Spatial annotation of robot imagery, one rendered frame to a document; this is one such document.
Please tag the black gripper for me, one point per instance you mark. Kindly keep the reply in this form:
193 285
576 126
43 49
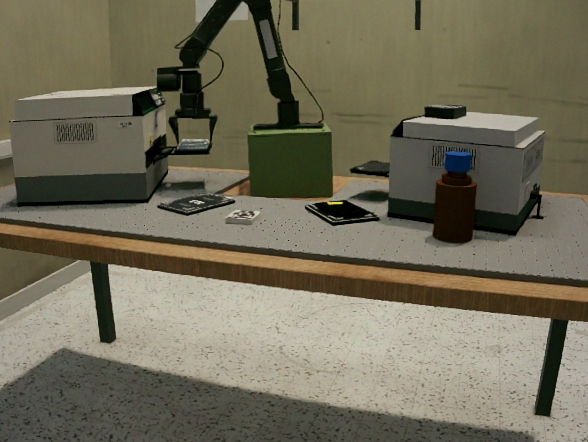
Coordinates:
201 114

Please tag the brown bottle with blue cap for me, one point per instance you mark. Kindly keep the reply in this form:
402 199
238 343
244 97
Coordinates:
455 199

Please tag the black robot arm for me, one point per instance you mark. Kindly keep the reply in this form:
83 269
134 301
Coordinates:
169 78

